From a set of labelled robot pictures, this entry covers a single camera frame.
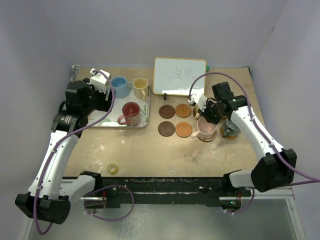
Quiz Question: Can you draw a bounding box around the yellow tape roll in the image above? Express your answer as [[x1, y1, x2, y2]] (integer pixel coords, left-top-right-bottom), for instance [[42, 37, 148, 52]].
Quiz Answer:
[[107, 163, 119, 175]]

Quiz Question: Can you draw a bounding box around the tan stoneware mug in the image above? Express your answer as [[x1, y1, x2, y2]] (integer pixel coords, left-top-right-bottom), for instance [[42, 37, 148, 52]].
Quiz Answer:
[[192, 104, 203, 120]]

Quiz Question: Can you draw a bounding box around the grey stoneware cup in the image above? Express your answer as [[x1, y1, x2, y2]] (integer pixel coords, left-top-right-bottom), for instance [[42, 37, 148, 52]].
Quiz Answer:
[[220, 119, 241, 139]]

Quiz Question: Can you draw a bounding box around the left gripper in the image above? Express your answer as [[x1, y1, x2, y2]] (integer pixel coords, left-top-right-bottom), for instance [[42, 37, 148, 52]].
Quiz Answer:
[[82, 78, 114, 115]]

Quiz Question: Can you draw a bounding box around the pale yellow mug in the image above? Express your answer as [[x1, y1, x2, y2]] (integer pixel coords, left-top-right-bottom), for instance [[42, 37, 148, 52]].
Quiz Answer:
[[133, 77, 149, 102]]

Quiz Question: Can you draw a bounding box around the light blue mug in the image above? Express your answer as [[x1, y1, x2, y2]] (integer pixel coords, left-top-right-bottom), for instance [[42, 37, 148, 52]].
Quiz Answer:
[[111, 76, 130, 99]]

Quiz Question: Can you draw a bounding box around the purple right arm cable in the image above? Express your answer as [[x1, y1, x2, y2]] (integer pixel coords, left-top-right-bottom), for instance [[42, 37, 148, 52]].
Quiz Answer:
[[188, 72, 320, 218]]

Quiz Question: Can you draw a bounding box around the red floral mug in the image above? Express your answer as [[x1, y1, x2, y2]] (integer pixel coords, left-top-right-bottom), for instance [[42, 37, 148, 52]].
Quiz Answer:
[[117, 102, 141, 127]]

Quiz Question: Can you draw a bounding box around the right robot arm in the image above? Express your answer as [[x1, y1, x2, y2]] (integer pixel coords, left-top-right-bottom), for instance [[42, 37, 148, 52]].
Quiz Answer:
[[201, 82, 297, 196]]

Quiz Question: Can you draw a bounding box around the floral serving tray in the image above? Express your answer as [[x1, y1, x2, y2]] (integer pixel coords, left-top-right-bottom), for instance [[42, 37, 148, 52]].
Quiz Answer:
[[93, 82, 150, 128]]

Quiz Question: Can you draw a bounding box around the dark walnut coaster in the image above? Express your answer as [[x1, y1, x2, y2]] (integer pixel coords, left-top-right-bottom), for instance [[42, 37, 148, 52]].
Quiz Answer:
[[157, 121, 176, 137], [158, 104, 176, 119]]

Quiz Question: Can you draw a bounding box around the ringed brown wood coaster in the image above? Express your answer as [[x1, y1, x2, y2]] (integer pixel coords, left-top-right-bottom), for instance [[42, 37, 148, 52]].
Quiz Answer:
[[197, 130, 217, 142]]

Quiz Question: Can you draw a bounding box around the yellow-framed whiteboard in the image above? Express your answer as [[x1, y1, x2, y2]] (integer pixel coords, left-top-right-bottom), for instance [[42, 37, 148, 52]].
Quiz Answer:
[[152, 57, 207, 96]]

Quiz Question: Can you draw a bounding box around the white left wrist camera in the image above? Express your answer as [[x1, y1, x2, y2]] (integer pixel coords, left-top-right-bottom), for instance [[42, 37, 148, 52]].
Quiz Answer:
[[89, 68, 108, 94]]

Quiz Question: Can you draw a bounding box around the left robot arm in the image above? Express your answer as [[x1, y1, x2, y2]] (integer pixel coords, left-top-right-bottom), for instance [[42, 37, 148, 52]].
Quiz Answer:
[[15, 78, 113, 225]]

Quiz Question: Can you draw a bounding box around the aluminium frame rail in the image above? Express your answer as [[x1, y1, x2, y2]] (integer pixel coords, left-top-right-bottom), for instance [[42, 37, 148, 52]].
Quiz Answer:
[[28, 178, 296, 201]]

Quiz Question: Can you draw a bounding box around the pink mug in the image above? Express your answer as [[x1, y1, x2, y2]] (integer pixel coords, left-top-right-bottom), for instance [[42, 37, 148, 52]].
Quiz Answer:
[[190, 117, 217, 139]]

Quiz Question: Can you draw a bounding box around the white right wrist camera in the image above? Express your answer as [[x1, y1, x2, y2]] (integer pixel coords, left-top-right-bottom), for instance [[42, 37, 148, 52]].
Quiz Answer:
[[188, 93, 208, 112]]

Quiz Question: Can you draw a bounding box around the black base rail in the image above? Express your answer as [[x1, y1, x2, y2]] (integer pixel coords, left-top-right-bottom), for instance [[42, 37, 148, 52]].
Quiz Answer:
[[84, 177, 252, 209]]

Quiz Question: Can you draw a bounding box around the light wood coaster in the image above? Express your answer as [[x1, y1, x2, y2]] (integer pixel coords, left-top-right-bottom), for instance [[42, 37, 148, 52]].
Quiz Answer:
[[175, 122, 193, 138], [175, 104, 192, 118]]

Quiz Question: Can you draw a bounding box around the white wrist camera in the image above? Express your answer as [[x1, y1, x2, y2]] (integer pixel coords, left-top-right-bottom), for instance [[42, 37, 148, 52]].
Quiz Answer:
[[89, 68, 108, 94], [188, 93, 208, 112]]

